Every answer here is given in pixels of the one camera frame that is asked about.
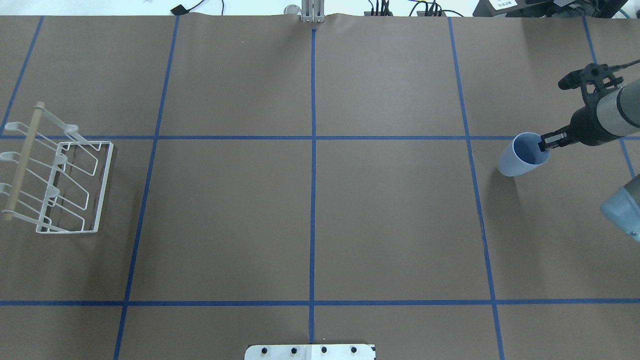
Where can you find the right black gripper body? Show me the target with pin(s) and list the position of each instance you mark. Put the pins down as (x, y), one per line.
(584, 125)

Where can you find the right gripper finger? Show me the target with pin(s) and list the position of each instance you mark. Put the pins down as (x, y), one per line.
(556, 139)

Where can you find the light blue plastic cup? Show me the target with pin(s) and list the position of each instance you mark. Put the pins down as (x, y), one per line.
(522, 155)

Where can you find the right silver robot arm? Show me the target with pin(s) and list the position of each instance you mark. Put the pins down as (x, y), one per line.
(607, 116)

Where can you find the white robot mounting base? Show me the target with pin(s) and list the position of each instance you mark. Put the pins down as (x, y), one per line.
(338, 351)

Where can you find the black device with cables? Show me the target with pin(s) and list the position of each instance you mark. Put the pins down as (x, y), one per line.
(604, 9)

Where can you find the aluminium camera post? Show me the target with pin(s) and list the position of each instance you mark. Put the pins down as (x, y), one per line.
(313, 11)

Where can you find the white wire cup holder rack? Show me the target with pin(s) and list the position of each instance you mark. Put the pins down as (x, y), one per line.
(61, 178)

